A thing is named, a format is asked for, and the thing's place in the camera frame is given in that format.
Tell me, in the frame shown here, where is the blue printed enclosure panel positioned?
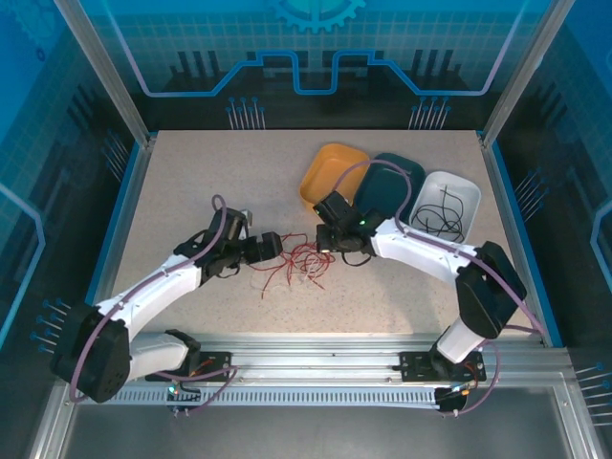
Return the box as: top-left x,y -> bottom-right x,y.
71,0 -> 558,133
492,0 -> 612,383
0,0 -> 144,369

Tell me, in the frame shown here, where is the thin black cable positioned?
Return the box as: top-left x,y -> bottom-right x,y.
411,200 -> 466,241
442,185 -> 466,235

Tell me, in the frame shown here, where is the grey metal front tray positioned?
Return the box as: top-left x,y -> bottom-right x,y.
28,382 -> 612,459

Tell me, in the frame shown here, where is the teal plastic bin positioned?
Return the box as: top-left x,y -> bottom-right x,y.
356,151 -> 426,226

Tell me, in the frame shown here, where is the white plastic bin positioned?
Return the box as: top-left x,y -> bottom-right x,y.
408,170 -> 483,246

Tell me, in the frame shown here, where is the aluminium frame post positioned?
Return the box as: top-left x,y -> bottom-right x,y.
479,0 -> 574,147
53,0 -> 159,147

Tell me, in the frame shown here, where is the thin red cable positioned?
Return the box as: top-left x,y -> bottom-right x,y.
286,248 -> 339,291
248,257 -> 297,300
279,232 -> 336,269

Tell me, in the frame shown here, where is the slotted grey cable duct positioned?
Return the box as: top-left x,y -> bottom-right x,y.
114,385 -> 442,408

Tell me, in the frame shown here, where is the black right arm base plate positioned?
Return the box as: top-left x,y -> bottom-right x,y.
399,350 -> 489,383

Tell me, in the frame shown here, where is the thin white cable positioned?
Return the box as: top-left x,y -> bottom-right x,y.
286,252 -> 329,288
281,255 -> 326,291
260,252 -> 326,294

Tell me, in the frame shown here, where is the orange plastic bin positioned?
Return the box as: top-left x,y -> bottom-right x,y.
298,142 -> 371,212

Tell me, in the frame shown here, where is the aluminium front rail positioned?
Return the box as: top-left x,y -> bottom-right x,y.
66,332 -> 570,389

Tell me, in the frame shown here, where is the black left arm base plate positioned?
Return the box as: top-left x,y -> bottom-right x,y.
162,351 -> 234,383

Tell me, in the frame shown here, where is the aluminium table side rail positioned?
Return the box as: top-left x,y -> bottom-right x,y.
78,135 -> 159,348
479,135 -> 549,348

